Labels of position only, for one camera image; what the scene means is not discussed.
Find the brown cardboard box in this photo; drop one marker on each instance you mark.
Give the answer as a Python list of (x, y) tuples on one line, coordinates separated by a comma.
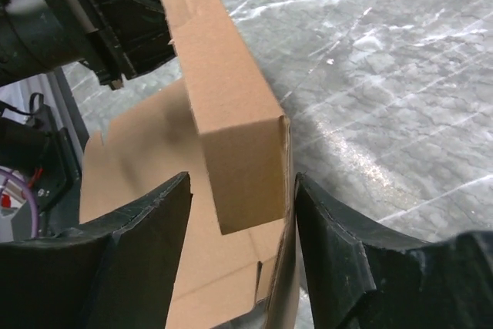
[(222, 124)]

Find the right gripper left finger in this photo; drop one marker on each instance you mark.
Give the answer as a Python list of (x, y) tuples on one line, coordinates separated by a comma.
[(116, 271)]

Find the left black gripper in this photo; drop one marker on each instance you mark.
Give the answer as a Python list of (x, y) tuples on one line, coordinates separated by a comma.
[(38, 36)]

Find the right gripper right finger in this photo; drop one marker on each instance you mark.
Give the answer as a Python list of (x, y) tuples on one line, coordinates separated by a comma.
[(362, 274)]

